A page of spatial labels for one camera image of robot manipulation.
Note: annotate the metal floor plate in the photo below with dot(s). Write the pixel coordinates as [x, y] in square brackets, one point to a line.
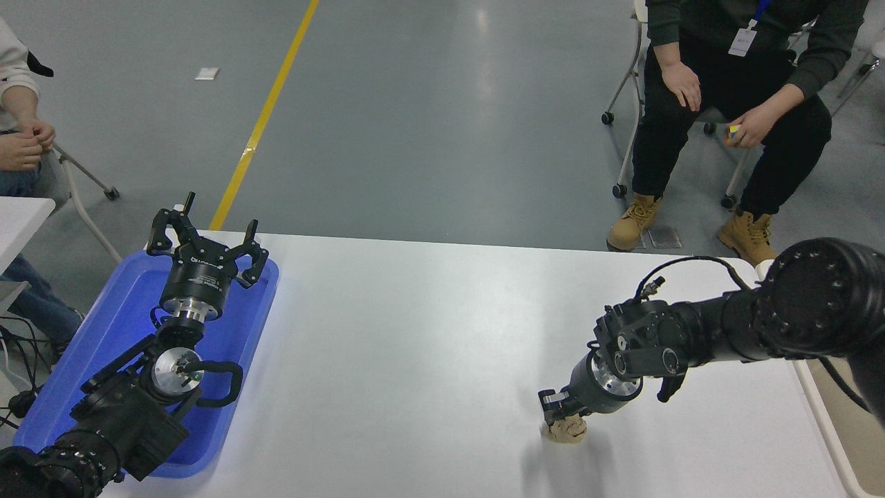
[664, 238]

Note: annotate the tan paper ball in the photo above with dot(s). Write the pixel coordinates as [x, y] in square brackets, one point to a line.
[568, 432]

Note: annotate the small white side table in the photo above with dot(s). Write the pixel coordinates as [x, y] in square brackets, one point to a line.
[21, 221]

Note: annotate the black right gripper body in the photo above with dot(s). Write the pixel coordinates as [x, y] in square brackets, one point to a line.
[593, 394]

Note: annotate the blue plastic tray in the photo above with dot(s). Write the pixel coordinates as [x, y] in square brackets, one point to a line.
[110, 325]

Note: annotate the white paper scrap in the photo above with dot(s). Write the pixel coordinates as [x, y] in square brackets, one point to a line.
[207, 73]

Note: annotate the white ID badge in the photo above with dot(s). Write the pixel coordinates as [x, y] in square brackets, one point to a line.
[742, 43]

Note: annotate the person's hand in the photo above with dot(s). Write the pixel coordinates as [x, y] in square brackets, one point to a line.
[19, 152]
[757, 128]
[40, 135]
[684, 86]

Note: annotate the person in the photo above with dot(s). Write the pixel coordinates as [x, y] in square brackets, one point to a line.
[14, 62]
[705, 83]

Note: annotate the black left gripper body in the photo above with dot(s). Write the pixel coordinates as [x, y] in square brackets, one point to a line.
[197, 280]

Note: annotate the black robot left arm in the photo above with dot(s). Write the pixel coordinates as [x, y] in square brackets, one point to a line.
[124, 415]

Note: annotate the large pale bin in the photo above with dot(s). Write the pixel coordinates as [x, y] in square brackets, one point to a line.
[854, 463]

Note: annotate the white frame wheeled chair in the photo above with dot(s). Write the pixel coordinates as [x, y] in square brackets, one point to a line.
[608, 118]
[111, 194]

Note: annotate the multicoloured puzzle cube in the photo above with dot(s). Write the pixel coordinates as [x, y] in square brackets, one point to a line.
[733, 133]

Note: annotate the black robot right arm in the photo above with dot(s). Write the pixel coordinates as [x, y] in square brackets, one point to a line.
[816, 297]

